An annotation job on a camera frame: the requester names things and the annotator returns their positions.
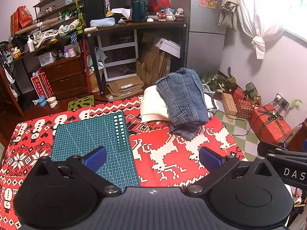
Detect blue denim shorts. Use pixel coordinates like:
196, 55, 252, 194
155, 67, 209, 141

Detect white curtain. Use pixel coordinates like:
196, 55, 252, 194
236, 0, 307, 60

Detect white shoe box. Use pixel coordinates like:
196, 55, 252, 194
153, 38, 181, 58

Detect red plastic bag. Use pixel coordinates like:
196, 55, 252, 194
147, 0, 171, 13

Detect white pump bottle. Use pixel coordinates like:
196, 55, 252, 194
27, 35, 35, 53

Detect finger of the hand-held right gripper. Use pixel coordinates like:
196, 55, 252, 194
257, 141, 307, 160

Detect christmas garland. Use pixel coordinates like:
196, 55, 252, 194
200, 67, 238, 94

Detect green toy crane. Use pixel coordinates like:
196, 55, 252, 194
74, 0, 86, 33

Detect black metal frame desk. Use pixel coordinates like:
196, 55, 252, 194
83, 20, 188, 97

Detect wall power outlet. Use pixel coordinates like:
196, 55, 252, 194
274, 93, 290, 112

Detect red mop handle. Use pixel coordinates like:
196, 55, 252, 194
81, 21, 93, 94

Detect red patterned blanket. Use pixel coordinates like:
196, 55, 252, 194
0, 95, 248, 230

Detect red patterned gift box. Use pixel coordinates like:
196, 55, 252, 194
236, 99, 256, 120

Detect white plastic drawer unit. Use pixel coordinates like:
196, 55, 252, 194
97, 30, 139, 82

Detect leaning brown cardboard sheets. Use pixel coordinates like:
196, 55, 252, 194
136, 32, 172, 85

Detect black computer tower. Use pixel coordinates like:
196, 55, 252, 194
83, 0, 106, 28

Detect cluster of small figurines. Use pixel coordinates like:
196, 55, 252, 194
147, 7, 186, 22

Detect small red gift box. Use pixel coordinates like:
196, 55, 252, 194
232, 87, 247, 104

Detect green plastic stool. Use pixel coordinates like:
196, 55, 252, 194
68, 95, 95, 111

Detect red paper bag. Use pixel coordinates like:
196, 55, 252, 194
10, 5, 33, 33

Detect brown paper bag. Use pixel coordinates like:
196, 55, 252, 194
88, 68, 104, 93

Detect dark green gift box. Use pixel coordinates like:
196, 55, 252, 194
245, 82, 262, 104

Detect white knit sweater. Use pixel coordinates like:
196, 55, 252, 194
140, 86, 171, 123

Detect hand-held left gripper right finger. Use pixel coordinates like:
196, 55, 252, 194
185, 146, 283, 196

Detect green checkered floor mat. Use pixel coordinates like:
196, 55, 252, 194
215, 105, 261, 149

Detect light blue pouch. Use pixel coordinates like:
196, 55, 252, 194
90, 18, 116, 28

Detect kraft paper gift box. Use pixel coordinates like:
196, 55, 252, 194
221, 92, 238, 116

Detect kraft paper roll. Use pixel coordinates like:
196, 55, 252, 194
14, 17, 60, 36

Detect dark green pitcher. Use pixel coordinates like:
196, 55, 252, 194
131, 0, 148, 24

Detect blue cat-shaped bowl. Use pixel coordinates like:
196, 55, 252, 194
32, 95, 48, 107

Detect brown wooden door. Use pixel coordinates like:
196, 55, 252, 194
0, 62, 25, 118

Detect red printed carton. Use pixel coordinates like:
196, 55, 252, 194
38, 69, 56, 97
31, 73, 45, 99

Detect beige hanging jacket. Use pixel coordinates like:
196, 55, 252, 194
218, 0, 240, 32

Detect stack of flattened cardboard boxes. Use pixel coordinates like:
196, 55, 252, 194
105, 75, 145, 101

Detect grey refrigerator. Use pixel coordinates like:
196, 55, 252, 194
168, 0, 228, 78

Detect white cardboard box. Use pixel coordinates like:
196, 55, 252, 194
38, 51, 57, 67

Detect green plant sprig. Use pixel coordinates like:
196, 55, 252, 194
290, 98, 304, 109

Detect large red gift box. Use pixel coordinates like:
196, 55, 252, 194
249, 104, 292, 145

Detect white ceramic bowl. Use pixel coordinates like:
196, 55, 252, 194
46, 97, 58, 109

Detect white plastic bag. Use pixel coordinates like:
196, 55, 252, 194
87, 48, 107, 75

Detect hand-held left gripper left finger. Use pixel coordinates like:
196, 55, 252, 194
25, 146, 121, 196

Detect brown wooden drawer cabinet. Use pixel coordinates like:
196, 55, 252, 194
42, 53, 90, 98

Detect green cutting mat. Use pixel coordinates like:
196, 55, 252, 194
51, 111, 141, 194

